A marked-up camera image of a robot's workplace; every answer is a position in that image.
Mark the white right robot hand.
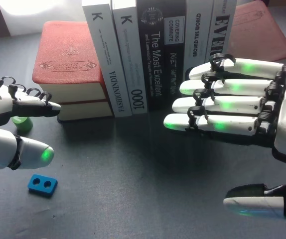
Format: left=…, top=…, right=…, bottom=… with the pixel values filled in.
left=163, top=52, right=286, bottom=231

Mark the white EVER book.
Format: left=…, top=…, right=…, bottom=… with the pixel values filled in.
left=204, top=0, right=238, bottom=64

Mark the black COVERING COMMUTE book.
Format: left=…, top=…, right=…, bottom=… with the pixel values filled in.
left=162, top=0, right=187, bottom=110

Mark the red embossed book stack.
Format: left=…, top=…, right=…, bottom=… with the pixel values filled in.
left=32, top=20, right=115, bottom=123

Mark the black The Most Excellent book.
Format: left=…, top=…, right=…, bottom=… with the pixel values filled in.
left=136, top=0, right=171, bottom=112

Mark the white K FASHIONINDIA book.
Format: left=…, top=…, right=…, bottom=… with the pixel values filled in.
left=82, top=3, right=133, bottom=118

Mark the white K 1000 book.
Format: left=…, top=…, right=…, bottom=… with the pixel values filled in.
left=111, top=0, right=148, bottom=115

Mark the green cylinder block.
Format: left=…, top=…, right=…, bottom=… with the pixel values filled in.
left=11, top=116, right=34, bottom=132

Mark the white background panel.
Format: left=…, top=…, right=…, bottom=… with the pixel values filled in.
left=0, top=0, right=84, bottom=37

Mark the blue two-hole block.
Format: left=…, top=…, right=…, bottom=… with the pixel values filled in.
left=27, top=174, right=58, bottom=199

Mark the grey table cloth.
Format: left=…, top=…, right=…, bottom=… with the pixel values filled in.
left=0, top=0, right=286, bottom=239

